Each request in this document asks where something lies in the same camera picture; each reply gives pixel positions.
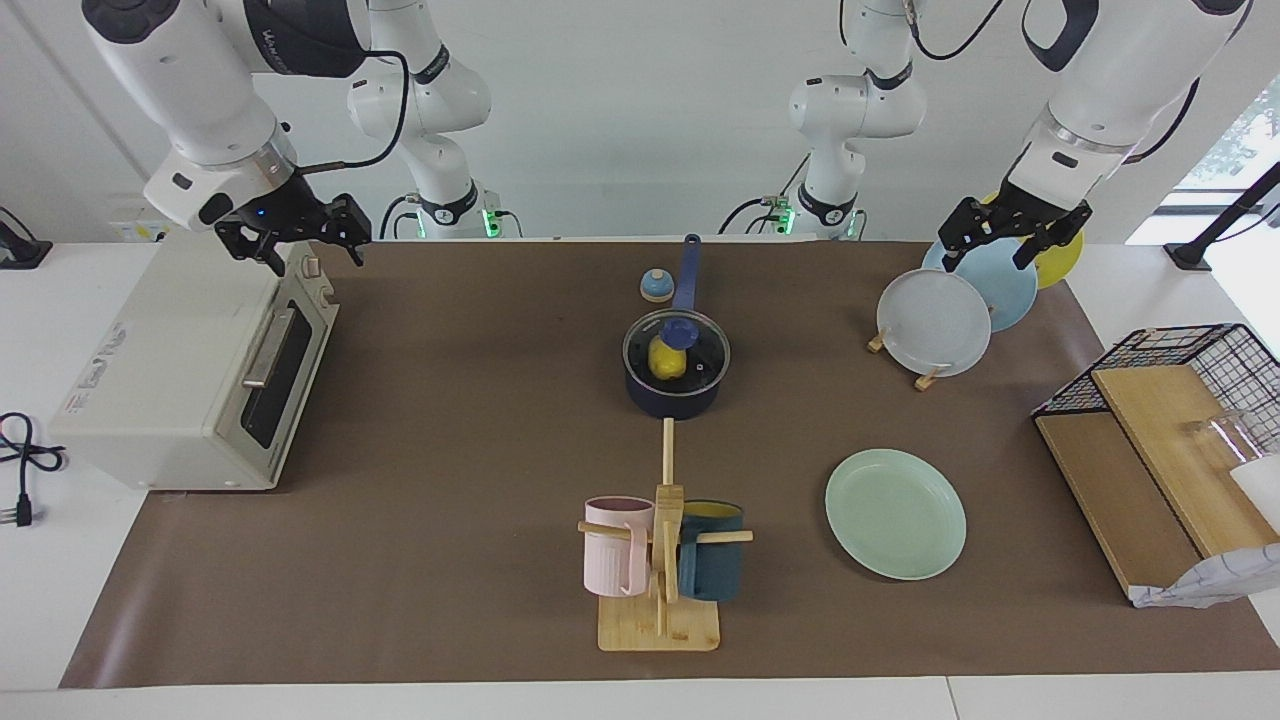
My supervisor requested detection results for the wooden plate rack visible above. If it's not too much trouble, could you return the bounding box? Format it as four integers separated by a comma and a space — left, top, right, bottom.
866, 325, 946, 392

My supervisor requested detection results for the light wooden board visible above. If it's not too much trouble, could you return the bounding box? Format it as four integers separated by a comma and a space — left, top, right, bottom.
1090, 364, 1280, 559

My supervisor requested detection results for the brown table mat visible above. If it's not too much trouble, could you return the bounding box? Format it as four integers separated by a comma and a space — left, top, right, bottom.
58, 240, 1280, 689

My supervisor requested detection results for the dark teal ribbed mug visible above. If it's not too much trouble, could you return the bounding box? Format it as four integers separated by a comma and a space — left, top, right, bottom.
676, 500, 746, 602

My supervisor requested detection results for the black camera stand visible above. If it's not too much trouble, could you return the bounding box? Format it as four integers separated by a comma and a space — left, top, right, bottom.
1165, 160, 1280, 272

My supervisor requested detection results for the black power cord with plug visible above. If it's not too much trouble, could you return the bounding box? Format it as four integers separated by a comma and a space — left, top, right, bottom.
0, 412, 67, 529

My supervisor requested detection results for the black base cable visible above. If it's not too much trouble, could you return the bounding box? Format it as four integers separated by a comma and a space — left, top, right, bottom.
379, 192, 426, 241
720, 150, 813, 237

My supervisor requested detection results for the brown wooden board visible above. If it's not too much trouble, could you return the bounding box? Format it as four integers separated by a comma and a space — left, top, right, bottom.
1035, 410, 1206, 601

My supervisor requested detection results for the grey plate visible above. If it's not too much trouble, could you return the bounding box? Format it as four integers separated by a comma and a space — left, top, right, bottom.
878, 268, 993, 379

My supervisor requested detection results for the yellow plate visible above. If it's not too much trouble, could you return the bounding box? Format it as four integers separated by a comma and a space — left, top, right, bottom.
985, 190, 1084, 291

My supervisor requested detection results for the white patterned cloth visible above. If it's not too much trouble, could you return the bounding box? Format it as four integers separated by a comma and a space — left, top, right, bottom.
1130, 545, 1280, 609

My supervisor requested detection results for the pink ribbed mug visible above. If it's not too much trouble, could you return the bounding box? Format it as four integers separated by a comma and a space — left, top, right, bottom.
584, 496, 656, 598

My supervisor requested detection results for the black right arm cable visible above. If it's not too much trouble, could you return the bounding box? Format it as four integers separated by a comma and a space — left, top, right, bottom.
298, 50, 413, 177

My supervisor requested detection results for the white socket box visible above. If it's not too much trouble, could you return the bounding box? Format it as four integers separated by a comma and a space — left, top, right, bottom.
108, 196, 167, 244

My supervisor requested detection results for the black wire basket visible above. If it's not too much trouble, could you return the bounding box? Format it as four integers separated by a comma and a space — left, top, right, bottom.
1032, 323, 1280, 463

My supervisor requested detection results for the glass lid with blue knob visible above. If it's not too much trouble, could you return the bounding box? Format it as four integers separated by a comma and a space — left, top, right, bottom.
623, 309, 731, 394

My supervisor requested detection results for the white cup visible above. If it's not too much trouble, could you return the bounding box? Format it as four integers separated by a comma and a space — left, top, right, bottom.
1230, 455, 1280, 533

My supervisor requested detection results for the light blue plate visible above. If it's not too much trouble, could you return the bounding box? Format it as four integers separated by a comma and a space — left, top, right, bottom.
921, 235, 1040, 333

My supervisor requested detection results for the pale green plate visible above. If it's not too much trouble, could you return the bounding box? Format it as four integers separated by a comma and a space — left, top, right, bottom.
825, 448, 968, 581

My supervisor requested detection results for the clear glass cup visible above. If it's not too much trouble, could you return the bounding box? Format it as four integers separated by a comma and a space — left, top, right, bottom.
1185, 410, 1280, 473

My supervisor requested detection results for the black left base cable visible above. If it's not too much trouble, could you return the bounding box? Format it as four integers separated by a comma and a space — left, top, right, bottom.
720, 150, 813, 237

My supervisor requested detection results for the black clamp base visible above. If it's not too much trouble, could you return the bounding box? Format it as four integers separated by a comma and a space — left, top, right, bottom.
0, 205, 53, 269

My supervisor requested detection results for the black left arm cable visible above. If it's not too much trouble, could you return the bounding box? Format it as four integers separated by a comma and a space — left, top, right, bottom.
905, 0, 1201, 166

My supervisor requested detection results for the dark blue saucepan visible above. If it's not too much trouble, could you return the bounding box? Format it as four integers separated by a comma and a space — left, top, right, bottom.
623, 234, 731, 419

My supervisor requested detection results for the beige toaster oven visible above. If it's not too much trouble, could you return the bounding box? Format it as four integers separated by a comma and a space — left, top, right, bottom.
48, 240, 341, 492

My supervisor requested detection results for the black right base cable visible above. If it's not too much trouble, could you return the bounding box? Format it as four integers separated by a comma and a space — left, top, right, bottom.
379, 192, 426, 241

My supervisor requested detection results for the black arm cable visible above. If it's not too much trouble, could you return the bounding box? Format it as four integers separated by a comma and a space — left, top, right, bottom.
905, 0, 1201, 166
298, 50, 413, 177

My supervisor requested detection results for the wooden mug tree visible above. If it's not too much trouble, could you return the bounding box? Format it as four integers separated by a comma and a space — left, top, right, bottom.
577, 417, 754, 653

